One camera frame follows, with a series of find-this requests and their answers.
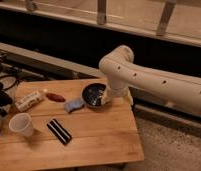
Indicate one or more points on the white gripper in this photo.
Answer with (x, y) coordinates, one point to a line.
(105, 97)

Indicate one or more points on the black striped eraser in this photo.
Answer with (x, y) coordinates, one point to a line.
(59, 131)

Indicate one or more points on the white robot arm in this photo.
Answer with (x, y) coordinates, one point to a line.
(177, 89)

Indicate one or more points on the black bowl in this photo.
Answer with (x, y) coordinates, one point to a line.
(92, 94)

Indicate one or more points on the blue cloth piece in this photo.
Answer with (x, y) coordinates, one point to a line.
(73, 105)

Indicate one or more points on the dark red sausage toy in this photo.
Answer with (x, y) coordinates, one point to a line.
(55, 97)

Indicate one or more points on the translucent plastic cup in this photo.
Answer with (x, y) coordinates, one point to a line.
(21, 123)

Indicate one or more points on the metal railing bracket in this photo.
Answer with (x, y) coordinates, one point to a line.
(101, 12)
(165, 17)
(30, 5)

